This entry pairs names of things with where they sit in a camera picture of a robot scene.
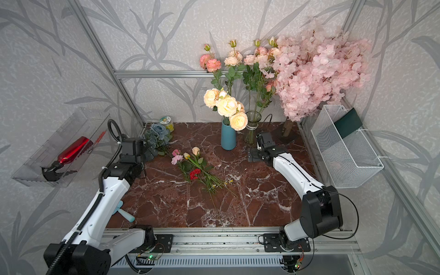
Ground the large peach rose spray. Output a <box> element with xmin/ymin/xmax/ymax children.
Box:
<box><xmin>203</xmin><ymin>89</ymin><xmax>245</xmax><ymax>118</ymax></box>

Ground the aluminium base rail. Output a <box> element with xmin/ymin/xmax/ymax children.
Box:
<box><xmin>99</xmin><ymin>226</ymin><xmax>362</xmax><ymax>257</ymax></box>

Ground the clear glass vase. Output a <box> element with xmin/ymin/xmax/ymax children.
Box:
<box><xmin>245</xmin><ymin>111</ymin><xmax>261</xmax><ymax>146</ymax></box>

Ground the teal handled scraper tool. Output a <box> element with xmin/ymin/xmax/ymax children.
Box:
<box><xmin>113</xmin><ymin>201</ymin><xmax>135</xmax><ymax>223</ymax></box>

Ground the red carnation stem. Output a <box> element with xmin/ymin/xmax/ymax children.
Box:
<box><xmin>190</xmin><ymin>168</ymin><xmax>233</xmax><ymax>194</ymax></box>

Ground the pink rose spray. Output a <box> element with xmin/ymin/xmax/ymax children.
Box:
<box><xmin>261</xmin><ymin>37</ymin><xmax>280</xmax><ymax>108</ymax></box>
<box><xmin>243</xmin><ymin>40</ymin><xmax>269</xmax><ymax>113</ymax></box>

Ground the pink rose spray stem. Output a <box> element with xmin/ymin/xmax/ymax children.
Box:
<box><xmin>199</xmin><ymin>44</ymin><xmax>223</xmax><ymax>90</ymax></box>

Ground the teal ceramic vase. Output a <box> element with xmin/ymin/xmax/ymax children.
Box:
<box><xmin>221</xmin><ymin>119</ymin><xmax>236</xmax><ymax>151</ymax></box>

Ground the yellow tulip stem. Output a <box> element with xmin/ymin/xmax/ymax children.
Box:
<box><xmin>182</xmin><ymin>153</ymin><xmax>198</xmax><ymax>183</ymax></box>

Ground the magenta rose bud stem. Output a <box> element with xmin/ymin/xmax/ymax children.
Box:
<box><xmin>172</xmin><ymin>149</ymin><xmax>193</xmax><ymax>183</ymax></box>

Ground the white wire mesh basket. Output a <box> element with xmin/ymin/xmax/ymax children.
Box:
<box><xmin>311</xmin><ymin>105</ymin><xmax>384</xmax><ymax>189</ymax></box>

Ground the blue-grey rose bunch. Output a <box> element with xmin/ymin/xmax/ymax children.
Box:
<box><xmin>144</xmin><ymin>123</ymin><xmax>173</xmax><ymax>156</ymax></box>

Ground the lilac carnation stem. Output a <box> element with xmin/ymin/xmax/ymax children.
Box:
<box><xmin>171</xmin><ymin>155</ymin><xmax>184</xmax><ymax>165</ymax></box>

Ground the clear plastic wall bin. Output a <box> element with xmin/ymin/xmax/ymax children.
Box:
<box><xmin>11</xmin><ymin>108</ymin><xmax>110</xmax><ymax>188</ymax></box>

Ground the peach single rose stem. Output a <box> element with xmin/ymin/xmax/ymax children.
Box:
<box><xmin>189</xmin><ymin>147</ymin><xmax>214</xmax><ymax>173</ymax></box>

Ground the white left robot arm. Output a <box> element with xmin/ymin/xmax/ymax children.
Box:
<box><xmin>44</xmin><ymin>137</ymin><xmax>156</xmax><ymax>275</ymax></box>

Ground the peach rose spray stem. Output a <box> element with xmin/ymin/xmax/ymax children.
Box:
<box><xmin>224</xmin><ymin>40</ymin><xmax>245</xmax><ymax>96</ymax></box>

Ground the small yellow lidded jar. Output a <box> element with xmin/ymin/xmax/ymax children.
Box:
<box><xmin>159</xmin><ymin>116</ymin><xmax>174</xmax><ymax>132</ymax></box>

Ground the red spray bottle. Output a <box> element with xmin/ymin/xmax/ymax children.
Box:
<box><xmin>41</xmin><ymin>136</ymin><xmax>94</xmax><ymax>182</ymax></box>

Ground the pink cherry blossom tree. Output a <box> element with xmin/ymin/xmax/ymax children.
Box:
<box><xmin>272</xmin><ymin>19</ymin><xmax>372</xmax><ymax>122</ymax></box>

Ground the cream peony stem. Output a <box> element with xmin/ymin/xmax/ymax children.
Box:
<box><xmin>229</xmin><ymin>112</ymin><xmax>248</xmax><ymax>131</ymax></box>

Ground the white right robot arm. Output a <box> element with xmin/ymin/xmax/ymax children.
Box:
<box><xmin>248</xmin><ymin>132</ymin><xmax>343</xmax><ymax>249</ymax></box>

